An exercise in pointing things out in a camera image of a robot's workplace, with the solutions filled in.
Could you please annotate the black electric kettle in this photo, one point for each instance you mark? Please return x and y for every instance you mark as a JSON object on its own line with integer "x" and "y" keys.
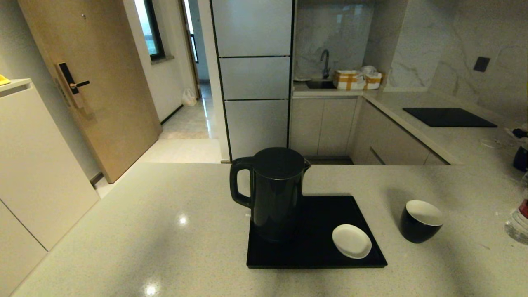
{"x": 274, "y": 194}

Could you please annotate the black cup white inside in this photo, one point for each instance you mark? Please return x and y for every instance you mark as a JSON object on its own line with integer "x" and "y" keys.
{"x": 416, "y": 231}

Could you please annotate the clear water bottle red cap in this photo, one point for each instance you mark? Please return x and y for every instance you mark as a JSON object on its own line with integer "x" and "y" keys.
{"x": 519, "y": 227}

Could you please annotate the beige base cabinet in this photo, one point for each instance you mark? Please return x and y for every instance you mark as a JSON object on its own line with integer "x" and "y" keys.
{"x": 392, "y": 142}
{"x": 321, "y": 128}

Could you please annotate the tall grey refrigerator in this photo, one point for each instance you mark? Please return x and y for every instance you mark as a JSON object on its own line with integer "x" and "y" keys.
{"x": 255, "y": 82}

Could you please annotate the steel kitchen sink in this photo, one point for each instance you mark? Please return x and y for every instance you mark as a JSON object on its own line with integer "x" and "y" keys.
{"x": 321, "y": 84}

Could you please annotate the white plastic bag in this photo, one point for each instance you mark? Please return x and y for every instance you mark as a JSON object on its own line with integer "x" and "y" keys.
{"x": 189, "y": 98}

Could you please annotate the dark kitchen faucet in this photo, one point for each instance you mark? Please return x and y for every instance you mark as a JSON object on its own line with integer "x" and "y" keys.
{"x": 326, "y": 61}

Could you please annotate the yellow striped white box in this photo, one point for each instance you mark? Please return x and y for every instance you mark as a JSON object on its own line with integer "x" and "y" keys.
{"x": 347, "y": 80}

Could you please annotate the black rectangular tray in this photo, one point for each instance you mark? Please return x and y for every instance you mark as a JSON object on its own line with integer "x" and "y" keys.
{"x": 305, "y": 251}

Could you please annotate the small white saucer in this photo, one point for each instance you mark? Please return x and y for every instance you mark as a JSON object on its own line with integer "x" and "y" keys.
{"x": 352, "y": 241}

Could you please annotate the cardboard box yellow tape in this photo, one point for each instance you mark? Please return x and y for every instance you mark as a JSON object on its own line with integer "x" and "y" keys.
{"x": 373, "y": 81}

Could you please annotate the white crumpled bag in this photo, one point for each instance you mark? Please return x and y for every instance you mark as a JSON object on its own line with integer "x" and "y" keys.
{"x": 368, "y": 70}

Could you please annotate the dark framed window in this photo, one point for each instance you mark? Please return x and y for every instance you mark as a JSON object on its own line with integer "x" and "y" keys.
{"x": 153, "y": 33}

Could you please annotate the light wooden door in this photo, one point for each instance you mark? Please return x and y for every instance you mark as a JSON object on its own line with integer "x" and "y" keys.
{"x": 103, "y": 82}

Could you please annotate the black induction cooktop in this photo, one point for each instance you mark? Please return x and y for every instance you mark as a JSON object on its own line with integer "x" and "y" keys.
{"x": 447, "y": 117}

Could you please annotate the white storage cabinet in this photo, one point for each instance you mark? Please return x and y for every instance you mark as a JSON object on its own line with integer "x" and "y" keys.
{"x": 37, "y": 165}

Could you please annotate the black power plug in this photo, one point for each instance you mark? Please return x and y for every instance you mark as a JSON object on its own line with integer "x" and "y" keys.
{"x": 520, "y": 133}

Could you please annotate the yellow object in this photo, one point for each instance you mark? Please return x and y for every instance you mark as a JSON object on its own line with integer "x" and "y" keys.
{"x": 4, "y": 78}

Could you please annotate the black wall socket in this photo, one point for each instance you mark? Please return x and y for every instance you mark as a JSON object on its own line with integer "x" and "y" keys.
{"x": 482, "y": 64}

